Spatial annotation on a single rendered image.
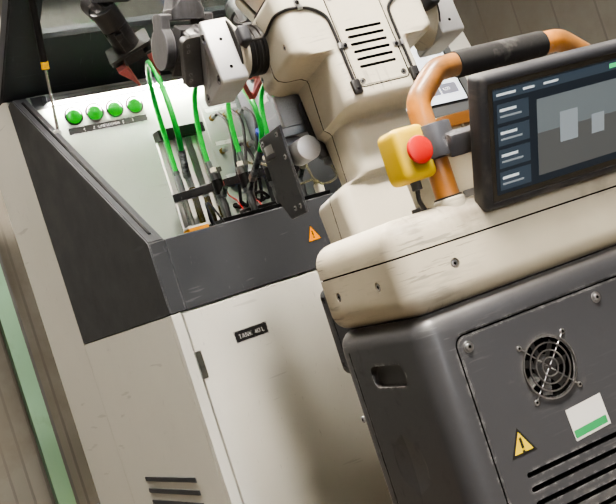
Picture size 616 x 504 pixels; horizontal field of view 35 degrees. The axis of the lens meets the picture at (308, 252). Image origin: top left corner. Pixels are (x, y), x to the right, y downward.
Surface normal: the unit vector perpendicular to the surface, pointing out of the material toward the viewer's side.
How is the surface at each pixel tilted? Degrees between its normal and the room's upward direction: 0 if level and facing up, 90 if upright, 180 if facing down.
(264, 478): 90
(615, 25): 90
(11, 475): 90
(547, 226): 90
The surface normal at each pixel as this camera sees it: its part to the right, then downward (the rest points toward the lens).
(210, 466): -0.80, 0.25
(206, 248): 0.51, -0.18
